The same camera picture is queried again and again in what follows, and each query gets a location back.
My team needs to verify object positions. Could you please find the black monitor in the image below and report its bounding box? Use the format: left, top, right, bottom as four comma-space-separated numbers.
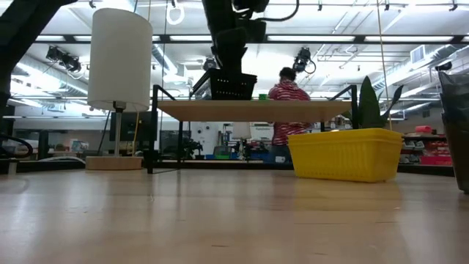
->
109, 111, 158, 143

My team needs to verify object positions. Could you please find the white machine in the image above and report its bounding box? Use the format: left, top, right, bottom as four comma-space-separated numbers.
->
190, 122, 220, 156

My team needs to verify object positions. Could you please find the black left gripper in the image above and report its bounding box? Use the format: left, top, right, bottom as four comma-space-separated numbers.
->
201, 0, 271, 74

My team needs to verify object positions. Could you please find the black cable loop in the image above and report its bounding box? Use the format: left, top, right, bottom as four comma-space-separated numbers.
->
0, 133, 34, 159

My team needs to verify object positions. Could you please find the small white background lamp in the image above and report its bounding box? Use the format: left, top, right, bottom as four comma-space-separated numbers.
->
232, 122, 253, 161

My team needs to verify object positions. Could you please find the yellow plastic basket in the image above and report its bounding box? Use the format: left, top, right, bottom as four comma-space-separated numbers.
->
287, 128, 404, 183

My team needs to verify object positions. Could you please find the yellow hanging cable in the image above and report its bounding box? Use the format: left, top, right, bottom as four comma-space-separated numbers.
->
376, 0, 393, 131

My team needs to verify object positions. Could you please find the translucent gray plastic bin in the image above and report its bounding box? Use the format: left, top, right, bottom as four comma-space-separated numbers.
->
437, 69, 469, 194

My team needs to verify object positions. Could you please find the white hanging ring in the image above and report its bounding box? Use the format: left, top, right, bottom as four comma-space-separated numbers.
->
166, 0, 186, 26

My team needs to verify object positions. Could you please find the person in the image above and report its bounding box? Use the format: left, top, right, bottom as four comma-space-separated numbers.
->
268, 67, 312, 164

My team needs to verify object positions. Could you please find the snake plant in white pot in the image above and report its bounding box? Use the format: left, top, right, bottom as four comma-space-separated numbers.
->
342, 76, 405, 130

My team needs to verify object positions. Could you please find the black plastic basket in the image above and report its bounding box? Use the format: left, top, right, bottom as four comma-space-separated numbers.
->
190, 67, 258, 101

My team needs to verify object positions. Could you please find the rack with red bins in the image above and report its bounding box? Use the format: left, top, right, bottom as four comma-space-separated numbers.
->
399, 133, 455, 166

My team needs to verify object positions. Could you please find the white shade lamp wooden base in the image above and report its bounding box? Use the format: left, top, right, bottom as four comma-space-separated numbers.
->
85, 7, 154, 172

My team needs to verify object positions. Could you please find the ceiling air vent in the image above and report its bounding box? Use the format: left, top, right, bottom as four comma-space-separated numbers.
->
410, 44, 426, 65

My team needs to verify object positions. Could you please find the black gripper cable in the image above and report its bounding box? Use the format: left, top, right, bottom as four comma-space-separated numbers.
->
255, 0, 300, 22

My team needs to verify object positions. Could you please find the wooden shelf with black frame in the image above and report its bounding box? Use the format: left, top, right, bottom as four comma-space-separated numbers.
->
146, 84, 359, 175

